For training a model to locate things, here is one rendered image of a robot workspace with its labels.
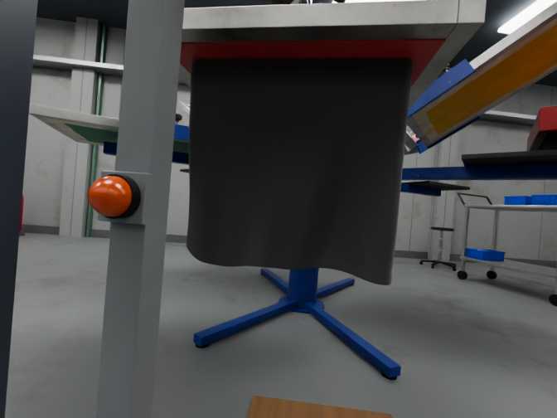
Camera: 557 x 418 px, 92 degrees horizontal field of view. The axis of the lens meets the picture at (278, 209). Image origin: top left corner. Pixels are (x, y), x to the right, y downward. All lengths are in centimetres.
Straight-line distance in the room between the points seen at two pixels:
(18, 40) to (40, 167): 458
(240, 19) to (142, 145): 33
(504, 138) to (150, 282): 611
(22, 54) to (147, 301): 65
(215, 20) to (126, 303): 47
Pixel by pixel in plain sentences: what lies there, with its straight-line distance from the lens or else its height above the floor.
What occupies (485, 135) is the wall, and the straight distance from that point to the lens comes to 598.
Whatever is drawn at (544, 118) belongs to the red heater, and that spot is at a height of 106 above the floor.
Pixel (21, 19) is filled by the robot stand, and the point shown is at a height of 100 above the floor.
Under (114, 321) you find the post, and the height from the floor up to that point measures 52.
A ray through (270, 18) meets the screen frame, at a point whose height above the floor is 97.
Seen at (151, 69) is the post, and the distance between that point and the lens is 33.
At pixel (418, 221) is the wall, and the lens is 512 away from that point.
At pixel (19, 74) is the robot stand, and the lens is 84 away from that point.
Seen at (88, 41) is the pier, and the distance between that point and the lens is 537.
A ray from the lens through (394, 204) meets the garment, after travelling 55.
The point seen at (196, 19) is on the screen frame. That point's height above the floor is 97.
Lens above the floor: 65
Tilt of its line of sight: level
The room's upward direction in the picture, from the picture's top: 5 degrees clockwise
